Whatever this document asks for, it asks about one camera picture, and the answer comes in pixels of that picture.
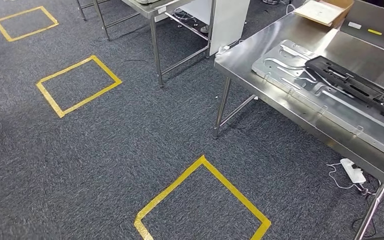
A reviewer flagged black plastic car part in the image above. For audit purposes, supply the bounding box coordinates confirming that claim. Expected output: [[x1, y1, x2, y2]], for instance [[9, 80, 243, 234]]
[[304, 55, 384, 127]]

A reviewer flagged stainless steel workbench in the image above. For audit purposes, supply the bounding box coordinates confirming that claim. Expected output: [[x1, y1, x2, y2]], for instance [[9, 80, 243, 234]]
[[211, 0, 384, 240]]

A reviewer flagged stainless steel table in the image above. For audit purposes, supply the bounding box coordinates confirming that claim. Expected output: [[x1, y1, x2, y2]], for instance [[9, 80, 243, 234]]
[[76, 0, 140, 42], [120, 0, 251, 89]]

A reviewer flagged white panel board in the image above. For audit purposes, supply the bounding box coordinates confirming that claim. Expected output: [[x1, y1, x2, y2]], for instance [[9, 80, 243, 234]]
[[178, 0, 251, 57]]

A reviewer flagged cardboard box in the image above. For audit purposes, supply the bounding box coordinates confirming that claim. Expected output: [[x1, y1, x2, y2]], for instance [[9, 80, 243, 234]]
[[292, 0, 355, 29]]

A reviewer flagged black cable bundle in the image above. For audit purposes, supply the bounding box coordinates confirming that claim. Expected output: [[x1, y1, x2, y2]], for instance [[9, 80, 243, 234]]
[[173, 8, 200, 28]]

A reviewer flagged white cable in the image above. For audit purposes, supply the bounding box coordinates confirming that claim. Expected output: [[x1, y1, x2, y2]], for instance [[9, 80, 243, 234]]
[[326, 162, 367, 192]]

